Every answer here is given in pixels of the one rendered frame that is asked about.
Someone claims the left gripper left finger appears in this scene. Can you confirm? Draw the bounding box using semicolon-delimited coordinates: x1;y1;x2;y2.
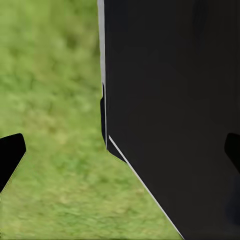
0;133;26;193

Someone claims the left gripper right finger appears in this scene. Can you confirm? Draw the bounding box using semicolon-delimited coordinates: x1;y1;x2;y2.
224;133;240;173

